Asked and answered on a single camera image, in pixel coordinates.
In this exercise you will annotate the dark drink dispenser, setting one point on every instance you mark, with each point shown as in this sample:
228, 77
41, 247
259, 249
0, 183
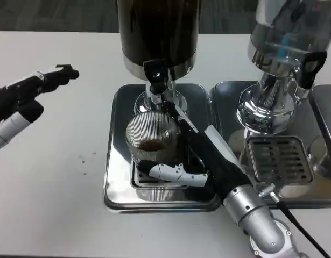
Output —
157, 32

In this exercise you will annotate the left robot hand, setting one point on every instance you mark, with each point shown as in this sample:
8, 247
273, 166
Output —
17, 94

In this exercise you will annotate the clear ribbed glass cup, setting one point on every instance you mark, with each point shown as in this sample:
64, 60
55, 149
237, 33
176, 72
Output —
151, 126

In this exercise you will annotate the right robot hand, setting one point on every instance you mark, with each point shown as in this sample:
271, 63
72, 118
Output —
219, 166

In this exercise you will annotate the clear drink dispenser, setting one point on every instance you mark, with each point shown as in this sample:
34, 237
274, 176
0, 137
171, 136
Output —
278, 40

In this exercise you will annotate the black tap of dark dispenser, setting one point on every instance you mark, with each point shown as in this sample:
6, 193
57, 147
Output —
154, 75

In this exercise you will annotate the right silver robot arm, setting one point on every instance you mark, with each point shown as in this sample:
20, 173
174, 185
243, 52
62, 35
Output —
251, 212

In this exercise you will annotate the steel base tray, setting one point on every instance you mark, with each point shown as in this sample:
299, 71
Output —
326, 107
227, 113
116, 174

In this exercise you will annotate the black tap of clear dispenser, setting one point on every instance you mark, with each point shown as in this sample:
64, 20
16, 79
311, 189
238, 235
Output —
312, 67

